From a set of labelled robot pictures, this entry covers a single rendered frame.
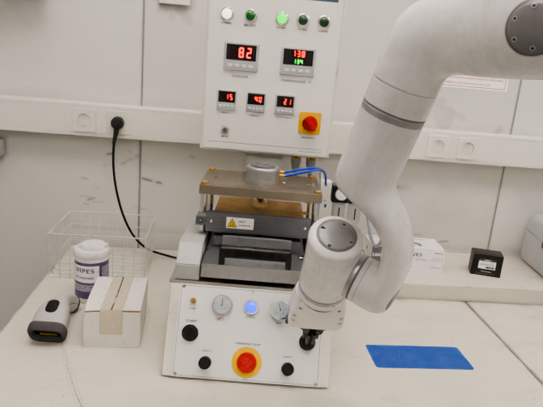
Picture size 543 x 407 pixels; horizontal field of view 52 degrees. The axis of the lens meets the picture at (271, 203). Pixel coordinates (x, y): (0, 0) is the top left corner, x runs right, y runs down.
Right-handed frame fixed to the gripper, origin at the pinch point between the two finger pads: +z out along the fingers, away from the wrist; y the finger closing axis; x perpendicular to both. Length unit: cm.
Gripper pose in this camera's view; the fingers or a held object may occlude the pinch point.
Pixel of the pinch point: (310, 333)
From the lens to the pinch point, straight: 109.6
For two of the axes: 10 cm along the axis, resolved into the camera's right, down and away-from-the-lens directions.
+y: -10.0, -0.8, -0.2
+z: -0.7, 6.4, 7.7
